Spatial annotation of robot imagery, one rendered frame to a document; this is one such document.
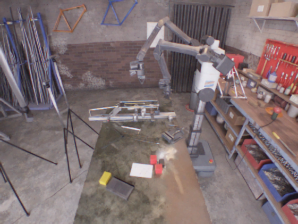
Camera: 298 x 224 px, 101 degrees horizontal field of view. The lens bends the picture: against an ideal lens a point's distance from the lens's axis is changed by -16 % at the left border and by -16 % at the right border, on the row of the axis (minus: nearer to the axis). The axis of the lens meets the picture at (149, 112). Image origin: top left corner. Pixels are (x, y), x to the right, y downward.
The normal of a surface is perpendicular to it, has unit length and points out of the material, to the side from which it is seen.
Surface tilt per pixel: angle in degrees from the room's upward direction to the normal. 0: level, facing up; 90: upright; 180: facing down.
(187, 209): 0
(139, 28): 90
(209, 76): 90
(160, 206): 0
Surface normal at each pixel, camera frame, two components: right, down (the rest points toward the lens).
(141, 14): 0.06, 0.55
